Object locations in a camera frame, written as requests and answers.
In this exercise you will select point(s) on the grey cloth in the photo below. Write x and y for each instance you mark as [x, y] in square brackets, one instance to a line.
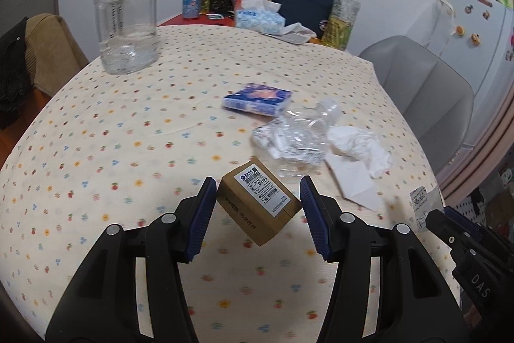
[297, 31]

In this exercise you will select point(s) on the white tote bag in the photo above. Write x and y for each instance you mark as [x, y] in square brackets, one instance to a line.
[435, 31]

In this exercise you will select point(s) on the labelled clear plastic packet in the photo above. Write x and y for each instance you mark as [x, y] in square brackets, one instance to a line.
[421, 202]

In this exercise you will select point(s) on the brown jacket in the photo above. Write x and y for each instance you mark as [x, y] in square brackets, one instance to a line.
[54, 49]

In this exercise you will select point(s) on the flat white paper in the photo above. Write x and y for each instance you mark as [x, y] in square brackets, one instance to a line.
[355, 184]

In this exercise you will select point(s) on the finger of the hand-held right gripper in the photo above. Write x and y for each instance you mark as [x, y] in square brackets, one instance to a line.
[441, 224]
[464, 220]

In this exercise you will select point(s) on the crumpled white tissue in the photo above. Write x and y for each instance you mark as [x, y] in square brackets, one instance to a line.
[359, 142]

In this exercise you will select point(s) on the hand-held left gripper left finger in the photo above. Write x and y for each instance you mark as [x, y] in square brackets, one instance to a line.
[200, 218]

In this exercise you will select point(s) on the blue tissue box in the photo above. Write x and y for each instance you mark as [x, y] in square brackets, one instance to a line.
[257, 16]

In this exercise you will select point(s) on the small cardboard box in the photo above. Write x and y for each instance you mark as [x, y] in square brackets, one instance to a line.
[257, 202]

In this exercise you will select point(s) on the white refrigerator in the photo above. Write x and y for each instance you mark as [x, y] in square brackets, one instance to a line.
[486, 37]

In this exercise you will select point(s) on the small green packet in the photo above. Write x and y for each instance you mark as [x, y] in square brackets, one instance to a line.
[215, 16]

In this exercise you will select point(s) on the large clear water jug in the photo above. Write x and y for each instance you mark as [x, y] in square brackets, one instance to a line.
[124, 13]

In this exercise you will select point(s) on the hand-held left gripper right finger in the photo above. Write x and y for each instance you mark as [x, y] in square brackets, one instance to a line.
[317, 218]

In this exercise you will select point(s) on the blue pocket tissue pack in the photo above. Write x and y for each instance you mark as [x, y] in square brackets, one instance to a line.
[259, 98]

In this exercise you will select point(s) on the grey chair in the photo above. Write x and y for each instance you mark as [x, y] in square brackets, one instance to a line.
[425, 86]

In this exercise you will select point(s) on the blue drink can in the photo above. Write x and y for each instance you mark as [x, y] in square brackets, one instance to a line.
[192, 3]

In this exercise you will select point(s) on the black clothing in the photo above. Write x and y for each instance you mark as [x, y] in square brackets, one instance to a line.
[10, 65]

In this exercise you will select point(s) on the red table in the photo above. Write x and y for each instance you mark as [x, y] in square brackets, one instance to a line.
[176, 20]

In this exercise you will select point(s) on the clear plastic bag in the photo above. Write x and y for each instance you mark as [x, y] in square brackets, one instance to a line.
[299, 134]

